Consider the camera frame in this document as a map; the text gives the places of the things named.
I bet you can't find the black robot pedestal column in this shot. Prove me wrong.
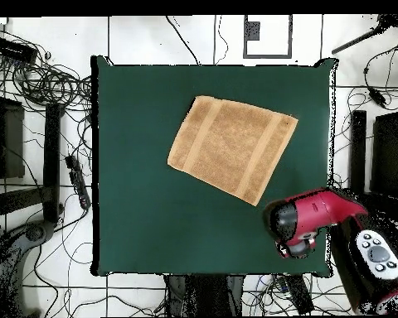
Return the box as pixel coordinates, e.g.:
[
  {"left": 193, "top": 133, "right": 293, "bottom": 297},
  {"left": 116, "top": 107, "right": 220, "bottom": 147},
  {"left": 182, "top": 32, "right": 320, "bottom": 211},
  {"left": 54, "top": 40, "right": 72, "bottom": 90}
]
[{"left": 164, "top": 273, "right": 246, "bottom": 317}]

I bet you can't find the grey square floor frame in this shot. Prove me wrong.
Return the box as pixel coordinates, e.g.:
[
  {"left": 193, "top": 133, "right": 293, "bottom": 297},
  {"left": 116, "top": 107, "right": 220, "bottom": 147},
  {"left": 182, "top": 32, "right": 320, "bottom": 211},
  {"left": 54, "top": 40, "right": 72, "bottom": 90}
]
[{"left": 242, "top": 14, "right": 294, "bottom": 60}]

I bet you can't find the orange terry towel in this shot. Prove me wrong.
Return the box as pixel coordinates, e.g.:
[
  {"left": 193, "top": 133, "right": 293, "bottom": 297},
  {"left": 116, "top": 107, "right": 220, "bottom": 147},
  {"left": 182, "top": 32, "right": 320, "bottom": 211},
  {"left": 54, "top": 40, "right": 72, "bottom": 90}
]
[{"left": 167, "top": 94, "right": 299, "bottom": 207}]

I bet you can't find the black power strip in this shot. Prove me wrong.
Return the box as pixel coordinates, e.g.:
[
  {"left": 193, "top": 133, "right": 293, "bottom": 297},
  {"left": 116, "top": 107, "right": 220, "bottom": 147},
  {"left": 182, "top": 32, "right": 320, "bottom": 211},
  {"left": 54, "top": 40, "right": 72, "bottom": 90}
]
[
  {"left": 280, "top": 274, "right": 316, "bottom": 315},
  {"left": 65, "top": 154, "right": 91, "bottom": 210}
]

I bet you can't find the black electronics box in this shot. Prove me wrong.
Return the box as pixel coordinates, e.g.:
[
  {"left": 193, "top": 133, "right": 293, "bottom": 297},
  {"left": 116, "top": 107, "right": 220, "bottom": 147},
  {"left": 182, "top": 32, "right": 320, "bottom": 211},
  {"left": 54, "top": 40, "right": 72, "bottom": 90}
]
[{"left": 0, "top": 36, "right": 38, "bottom": 64}]

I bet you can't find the tangled black cable bundle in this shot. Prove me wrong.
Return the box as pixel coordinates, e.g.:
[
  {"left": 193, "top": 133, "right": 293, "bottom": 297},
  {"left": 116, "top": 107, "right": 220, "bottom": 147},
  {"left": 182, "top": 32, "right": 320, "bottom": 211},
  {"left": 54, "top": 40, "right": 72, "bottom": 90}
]
[{"left": 0, "top": 26, "right": 95, "bottom": 112}]

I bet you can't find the black metal stand frame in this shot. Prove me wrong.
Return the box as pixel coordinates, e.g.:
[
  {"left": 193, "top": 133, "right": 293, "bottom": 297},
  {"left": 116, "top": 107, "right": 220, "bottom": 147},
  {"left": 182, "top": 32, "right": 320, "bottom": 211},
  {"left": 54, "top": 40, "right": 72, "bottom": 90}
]
[
  {"left": 0, "top": 95, "right": 65, "bottom": 227},
  {"left": 347, "top": 110, "right": 398, "bottom": 229}
]

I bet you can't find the grey caster base leg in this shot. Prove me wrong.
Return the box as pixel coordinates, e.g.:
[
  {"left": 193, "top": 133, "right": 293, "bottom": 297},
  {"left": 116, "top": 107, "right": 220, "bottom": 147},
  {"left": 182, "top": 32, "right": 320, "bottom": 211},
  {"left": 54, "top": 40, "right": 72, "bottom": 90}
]
[{"left": 0, "top": 219, "right": 59, "bottom": 317}]

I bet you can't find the black tripod leg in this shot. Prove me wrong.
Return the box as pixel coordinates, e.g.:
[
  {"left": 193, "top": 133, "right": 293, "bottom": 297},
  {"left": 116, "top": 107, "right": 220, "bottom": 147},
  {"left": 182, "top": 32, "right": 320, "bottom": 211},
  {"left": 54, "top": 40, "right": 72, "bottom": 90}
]
[{"left": 331, "top": 14, "right": 398, "bottom": 55}]

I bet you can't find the black cable with adapter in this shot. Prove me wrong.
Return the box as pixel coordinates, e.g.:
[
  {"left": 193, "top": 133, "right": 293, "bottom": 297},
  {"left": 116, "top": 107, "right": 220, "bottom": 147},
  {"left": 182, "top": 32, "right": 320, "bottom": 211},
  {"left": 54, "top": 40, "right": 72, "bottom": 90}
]
[{"left": 363, "top": 42, "right": 398, "bottom": 111}]

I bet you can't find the dark green table cloth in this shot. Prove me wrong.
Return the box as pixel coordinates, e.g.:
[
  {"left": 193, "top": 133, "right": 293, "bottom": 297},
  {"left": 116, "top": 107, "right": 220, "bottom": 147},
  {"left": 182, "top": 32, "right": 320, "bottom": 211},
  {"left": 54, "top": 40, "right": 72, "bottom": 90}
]
[{"left": 90, "top": 55, "right": 338, "bottom": 277}]

